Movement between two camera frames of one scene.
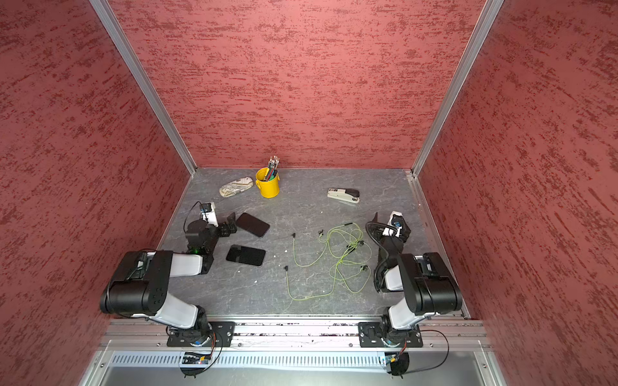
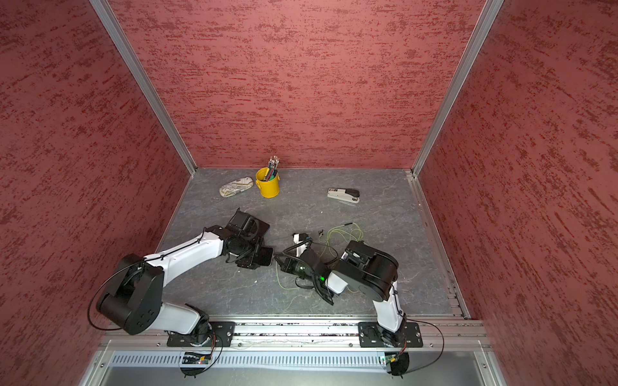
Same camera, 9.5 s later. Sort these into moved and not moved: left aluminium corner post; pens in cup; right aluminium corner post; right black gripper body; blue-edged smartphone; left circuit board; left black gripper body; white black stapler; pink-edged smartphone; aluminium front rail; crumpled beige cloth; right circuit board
Moved: blue-edged smartphone; right black gripper body; pink-edged smartphone; left black gripper body
Not moved: left circuit board; crumpled beige cloth; right aluminium corner post; aluminium front rail; left aluminium corner post; white black stapler; pens in cup; right circuit board
